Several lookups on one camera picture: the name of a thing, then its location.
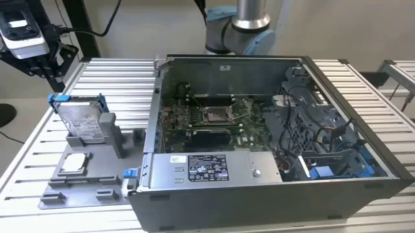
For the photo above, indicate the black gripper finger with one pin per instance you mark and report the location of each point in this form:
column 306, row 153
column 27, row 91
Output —
column 32, row 66
column 65, row 55

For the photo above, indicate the hard disk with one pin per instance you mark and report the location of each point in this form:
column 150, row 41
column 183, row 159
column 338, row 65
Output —
column 80, row 116

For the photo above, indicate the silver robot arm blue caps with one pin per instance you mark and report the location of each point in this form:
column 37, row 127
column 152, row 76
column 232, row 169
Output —
column 246, row 21

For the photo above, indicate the grey metal disk bay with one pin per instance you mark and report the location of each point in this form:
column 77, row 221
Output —
column 291, row 121

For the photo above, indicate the black round chair base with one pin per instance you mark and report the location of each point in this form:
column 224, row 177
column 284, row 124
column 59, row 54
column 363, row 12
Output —
column 7, row 115

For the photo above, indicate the silver CPU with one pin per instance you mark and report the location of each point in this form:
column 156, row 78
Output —
column 73, row 163

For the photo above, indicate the grey parts rack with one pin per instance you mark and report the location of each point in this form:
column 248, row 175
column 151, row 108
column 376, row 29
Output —
column 97, row 170

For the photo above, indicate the blue case latch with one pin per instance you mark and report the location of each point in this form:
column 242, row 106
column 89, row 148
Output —
column 128, row 173

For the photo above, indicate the CPU socket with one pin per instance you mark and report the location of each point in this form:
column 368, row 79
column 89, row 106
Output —
column 215, row 117

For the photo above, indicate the silver power supply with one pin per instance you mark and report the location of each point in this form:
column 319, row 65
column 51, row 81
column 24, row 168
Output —
column 162, row 170

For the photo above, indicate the black graphics card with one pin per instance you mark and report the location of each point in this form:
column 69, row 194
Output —
column 211, row 139

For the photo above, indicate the green motherboard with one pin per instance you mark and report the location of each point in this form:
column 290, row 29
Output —
column 252, row 140

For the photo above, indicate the black open PC case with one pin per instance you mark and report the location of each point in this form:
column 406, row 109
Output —
column 227, row 206

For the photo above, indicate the metal slat side table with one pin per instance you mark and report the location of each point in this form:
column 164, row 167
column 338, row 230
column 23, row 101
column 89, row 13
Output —
column 398, row 70

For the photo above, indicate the black frame post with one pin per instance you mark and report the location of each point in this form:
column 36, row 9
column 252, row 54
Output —
column 85, row 41

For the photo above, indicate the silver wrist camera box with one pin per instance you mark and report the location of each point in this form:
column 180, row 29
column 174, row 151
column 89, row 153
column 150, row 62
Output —
column 23, row 46

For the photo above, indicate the blue plastic bay bracket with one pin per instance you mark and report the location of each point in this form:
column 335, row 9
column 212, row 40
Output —
column 320, row 172

